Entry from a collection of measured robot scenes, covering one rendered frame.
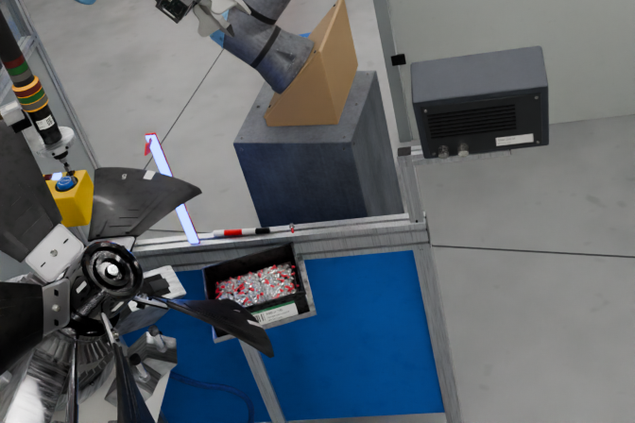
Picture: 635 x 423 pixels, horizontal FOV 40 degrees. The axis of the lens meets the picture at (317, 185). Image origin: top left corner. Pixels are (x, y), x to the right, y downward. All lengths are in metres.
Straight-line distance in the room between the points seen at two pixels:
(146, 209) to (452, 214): 1.75
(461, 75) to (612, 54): 1.81
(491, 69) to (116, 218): 0.78
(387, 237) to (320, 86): 0.38
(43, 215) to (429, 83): 0.77
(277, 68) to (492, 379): 1.22
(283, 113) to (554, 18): 1.53
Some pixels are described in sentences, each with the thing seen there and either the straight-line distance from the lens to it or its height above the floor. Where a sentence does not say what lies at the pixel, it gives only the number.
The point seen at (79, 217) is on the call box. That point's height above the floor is 1.01.
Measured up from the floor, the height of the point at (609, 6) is 0.50.
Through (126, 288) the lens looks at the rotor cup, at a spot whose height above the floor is 1.19.
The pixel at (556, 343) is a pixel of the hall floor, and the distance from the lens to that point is 2.84.
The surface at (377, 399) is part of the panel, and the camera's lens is 2.52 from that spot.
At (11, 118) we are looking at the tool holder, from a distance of 1.48.
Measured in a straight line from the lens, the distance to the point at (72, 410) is 1.56.
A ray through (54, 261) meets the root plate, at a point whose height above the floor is 1.24.
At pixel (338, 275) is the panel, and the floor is 0.70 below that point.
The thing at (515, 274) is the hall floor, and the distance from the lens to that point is 3.04.
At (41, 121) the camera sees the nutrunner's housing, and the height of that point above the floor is 1.49.
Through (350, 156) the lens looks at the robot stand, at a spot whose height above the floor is 0.96.
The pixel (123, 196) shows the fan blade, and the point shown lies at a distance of 1.79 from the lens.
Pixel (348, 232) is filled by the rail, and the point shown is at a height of 0.85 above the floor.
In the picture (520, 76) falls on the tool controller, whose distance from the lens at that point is 1.74.
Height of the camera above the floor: 2.20
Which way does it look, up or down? 38 degrees down
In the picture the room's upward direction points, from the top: 15 degrees counter-clockwise
